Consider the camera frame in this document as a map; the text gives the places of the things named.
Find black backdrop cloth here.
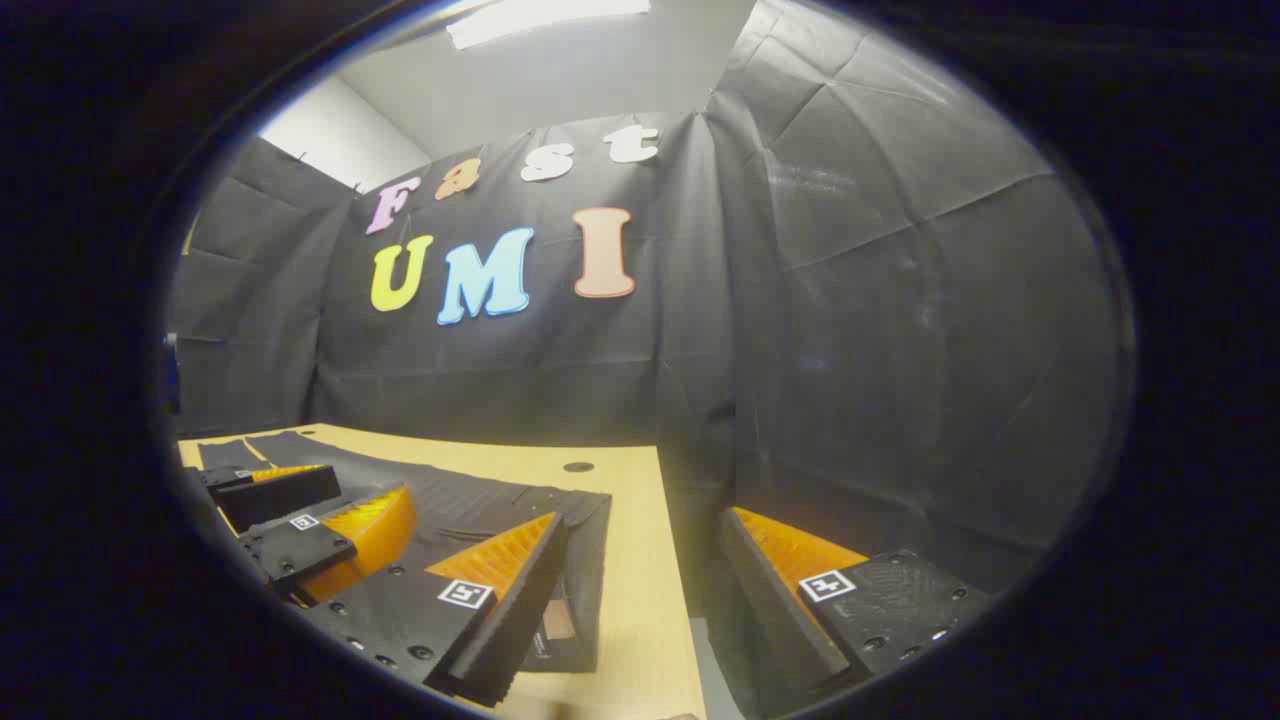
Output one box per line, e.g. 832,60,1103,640
165,0,1136,716

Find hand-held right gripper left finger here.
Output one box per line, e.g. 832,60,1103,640
298,510,571,709

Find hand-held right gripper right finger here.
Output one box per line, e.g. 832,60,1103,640
718,505,993,709

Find dark grey jeans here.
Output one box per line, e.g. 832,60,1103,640
197,430,613,675

